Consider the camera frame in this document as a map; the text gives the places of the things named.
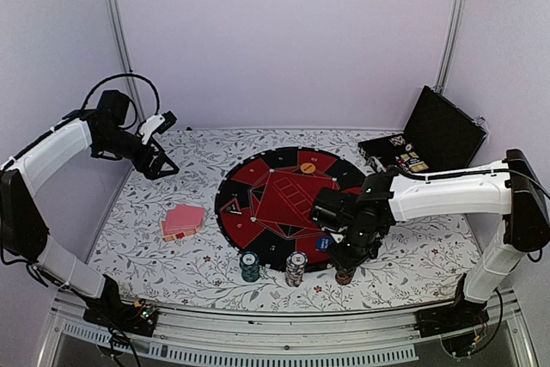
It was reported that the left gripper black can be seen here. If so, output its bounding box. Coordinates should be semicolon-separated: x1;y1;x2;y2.
95;126;180;180

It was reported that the blue small blind button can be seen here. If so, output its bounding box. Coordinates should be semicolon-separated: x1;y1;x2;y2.
315;235;334;254

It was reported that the red brown poker chip stack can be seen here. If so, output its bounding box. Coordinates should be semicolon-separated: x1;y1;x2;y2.
335;270;354;285

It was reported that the blue beige poker chip stack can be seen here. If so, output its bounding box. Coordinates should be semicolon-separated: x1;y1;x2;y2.
285;251;309;287

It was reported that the orange round dealer button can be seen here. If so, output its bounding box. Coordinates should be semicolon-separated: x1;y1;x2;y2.
300;162;316;174

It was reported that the green poker chip stack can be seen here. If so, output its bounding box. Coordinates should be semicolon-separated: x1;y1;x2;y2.
240;251;260;283

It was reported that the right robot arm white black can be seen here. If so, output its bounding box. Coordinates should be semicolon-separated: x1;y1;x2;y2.
311;150;549;329

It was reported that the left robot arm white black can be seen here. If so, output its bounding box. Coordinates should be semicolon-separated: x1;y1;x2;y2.
1;89;179;327

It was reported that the red playing card deck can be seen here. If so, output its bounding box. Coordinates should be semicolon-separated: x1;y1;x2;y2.
161;205;205;242

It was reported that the round red black poker mat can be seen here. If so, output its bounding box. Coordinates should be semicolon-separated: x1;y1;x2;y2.
215;147;366;272

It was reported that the black poker set case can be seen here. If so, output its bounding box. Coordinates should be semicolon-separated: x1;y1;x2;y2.
358;86;486;174

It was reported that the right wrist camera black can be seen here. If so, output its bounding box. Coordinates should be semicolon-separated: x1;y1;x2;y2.
310;188;358;234

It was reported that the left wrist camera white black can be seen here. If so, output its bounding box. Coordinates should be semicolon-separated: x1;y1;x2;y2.
137;111;177;145

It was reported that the front aluminium rail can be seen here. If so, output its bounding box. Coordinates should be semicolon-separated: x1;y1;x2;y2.
38;290;539;366

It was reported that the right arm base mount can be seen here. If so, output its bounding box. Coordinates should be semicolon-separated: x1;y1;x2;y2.
414;304;489;358

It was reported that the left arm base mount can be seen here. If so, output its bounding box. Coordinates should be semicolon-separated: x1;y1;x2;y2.
83;297;158;337

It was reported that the left aluminium frame post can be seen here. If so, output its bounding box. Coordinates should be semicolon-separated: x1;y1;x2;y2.
97;0;147;127

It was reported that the aluminium frame post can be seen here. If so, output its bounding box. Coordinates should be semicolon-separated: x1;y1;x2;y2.
434;0;467;95
97;0;147;127

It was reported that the right aluminium frame post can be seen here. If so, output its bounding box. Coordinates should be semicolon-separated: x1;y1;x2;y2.
434;0;467;95

